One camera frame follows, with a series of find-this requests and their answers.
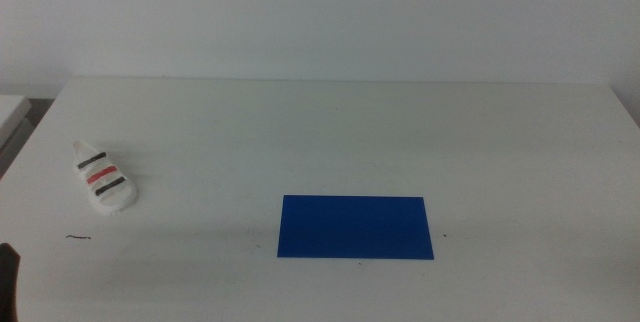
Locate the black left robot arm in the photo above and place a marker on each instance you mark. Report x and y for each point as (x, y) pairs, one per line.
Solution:
(7, 282)

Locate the blue rectangular mat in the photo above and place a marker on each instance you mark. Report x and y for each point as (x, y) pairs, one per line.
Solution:
(355, 227)

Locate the small dark thread scrap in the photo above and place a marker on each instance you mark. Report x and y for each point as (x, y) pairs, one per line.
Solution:
(79, 236)

